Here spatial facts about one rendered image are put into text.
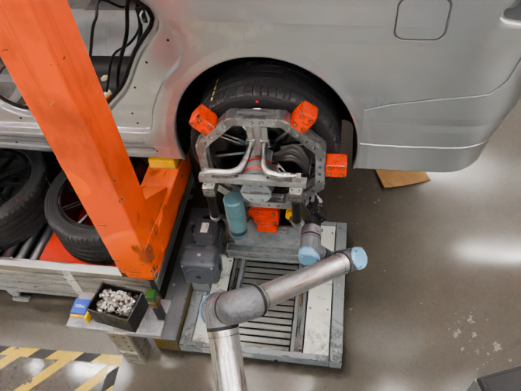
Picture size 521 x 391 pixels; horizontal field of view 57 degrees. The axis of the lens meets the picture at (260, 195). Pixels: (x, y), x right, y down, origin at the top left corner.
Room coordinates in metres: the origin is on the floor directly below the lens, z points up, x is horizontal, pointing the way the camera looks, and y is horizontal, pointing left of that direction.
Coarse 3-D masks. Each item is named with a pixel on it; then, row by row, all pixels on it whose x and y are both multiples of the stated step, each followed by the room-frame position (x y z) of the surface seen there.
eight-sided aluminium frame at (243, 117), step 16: (240, 112) 1.49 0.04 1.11; (256, 112) 1.48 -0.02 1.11; (272, 112) 1.46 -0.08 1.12; (288, 112) 1.46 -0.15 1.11; (224, 128) 1.47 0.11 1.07; (288, 128) 1.42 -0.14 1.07; (208, 144) 1.48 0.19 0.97; (304, 144) 1.39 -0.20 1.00; (320, 144) 1.40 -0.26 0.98; (208, 160) 1.50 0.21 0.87; (320, 160) 1.38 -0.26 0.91; (320, 176) 1.38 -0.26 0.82; (224, 192) 1.48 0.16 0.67; (240, 192) 1.50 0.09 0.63; (288, 192) 1.47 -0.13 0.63; (304, 192) 1.39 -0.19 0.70; (288, 208) 1.41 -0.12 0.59
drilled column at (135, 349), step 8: (112, 336) 1.02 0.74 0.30; (120, 336) 1.00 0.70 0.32; (128, 336) 1.00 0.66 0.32; (120, 344) 1.01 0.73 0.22; (128, 344) 1.00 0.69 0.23; (136, 344) 1.01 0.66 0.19; (144, 344) 1.05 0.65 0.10; (128, 352) 1.01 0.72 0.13; (136, 352) 1.00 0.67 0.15; (144, 352) 1.03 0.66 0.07; (128, 360) 1.01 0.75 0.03; (136, 360) 1.00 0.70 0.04; (144, 360) 1.00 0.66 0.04
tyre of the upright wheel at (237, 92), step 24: (240, 72) 1.68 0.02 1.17; (264, 72) 1.64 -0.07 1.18; (288, 72) 1.65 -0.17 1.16; (216, 96) 1.59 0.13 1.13; (240, 96) 1.53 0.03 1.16; (264, 96) 1.51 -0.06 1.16; (288, 96) 1.50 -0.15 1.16; (312, 96) 1.55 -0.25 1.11; (336, 120) 1.55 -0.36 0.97; (192, 144) 1.59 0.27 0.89; (336, 144) 1.45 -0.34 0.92
